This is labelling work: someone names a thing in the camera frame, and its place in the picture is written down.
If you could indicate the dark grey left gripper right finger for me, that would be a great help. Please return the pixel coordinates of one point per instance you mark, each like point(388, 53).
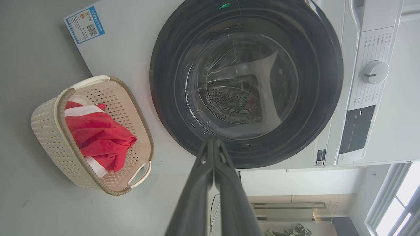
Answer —
point(234, 203)

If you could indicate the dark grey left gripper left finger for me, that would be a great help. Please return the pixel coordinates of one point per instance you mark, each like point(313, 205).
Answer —
point(193, 203)

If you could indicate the dark grey round washer door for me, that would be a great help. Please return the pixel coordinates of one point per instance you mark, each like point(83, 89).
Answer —
point(170, 98)

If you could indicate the red and white garment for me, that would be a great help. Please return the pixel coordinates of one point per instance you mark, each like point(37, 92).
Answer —
point(98, 134)

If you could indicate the cream perforated laundry basket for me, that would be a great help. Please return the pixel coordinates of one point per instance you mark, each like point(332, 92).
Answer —
point(49, 131)

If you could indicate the white front-load washing machine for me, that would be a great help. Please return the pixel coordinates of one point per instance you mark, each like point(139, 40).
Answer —
point(131, 49)

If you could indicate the green potted plant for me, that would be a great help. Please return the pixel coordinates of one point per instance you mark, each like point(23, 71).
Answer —
point(295, 231)

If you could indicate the small QR code sticker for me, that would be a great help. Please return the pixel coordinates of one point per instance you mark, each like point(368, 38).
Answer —
point(321, 158)

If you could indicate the black washer display panel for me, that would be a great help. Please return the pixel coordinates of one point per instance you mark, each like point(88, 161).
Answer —
point(356, 131)

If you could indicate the white framed window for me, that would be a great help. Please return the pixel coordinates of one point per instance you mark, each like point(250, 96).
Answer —
point(393, 203)

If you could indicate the white washer control knob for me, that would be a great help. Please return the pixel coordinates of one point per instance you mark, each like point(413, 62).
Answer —
point(375, 72)

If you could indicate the blue energy label sticker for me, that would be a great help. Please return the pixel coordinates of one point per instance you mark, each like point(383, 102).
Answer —
point(85, 24)

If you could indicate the white detergent drawer front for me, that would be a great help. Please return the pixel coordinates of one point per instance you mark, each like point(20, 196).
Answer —
point(377, 14)

